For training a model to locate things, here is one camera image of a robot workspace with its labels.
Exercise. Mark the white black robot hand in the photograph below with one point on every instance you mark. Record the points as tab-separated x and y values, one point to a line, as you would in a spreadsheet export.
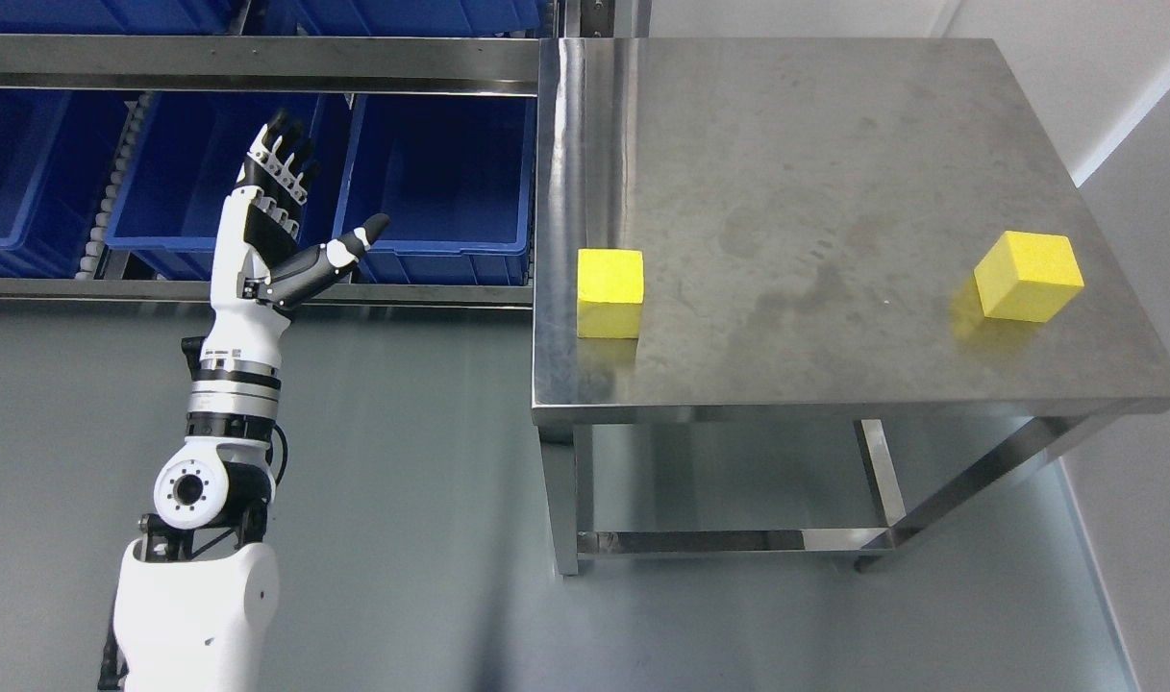
260	275

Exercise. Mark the yellow foam block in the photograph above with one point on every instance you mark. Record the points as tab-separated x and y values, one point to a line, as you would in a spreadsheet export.
610	291
1028	277

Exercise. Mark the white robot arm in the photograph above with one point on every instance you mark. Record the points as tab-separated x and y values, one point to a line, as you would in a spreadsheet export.
198	589

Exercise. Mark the steel shelf rack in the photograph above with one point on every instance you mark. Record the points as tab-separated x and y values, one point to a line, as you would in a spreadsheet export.
488	67

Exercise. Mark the blue plastic bin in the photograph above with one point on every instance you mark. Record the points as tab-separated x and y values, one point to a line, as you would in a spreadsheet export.
185	162
455	176
400	18
57	150
125	18

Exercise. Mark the stainless steel table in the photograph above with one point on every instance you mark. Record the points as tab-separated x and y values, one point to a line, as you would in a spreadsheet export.
810	211

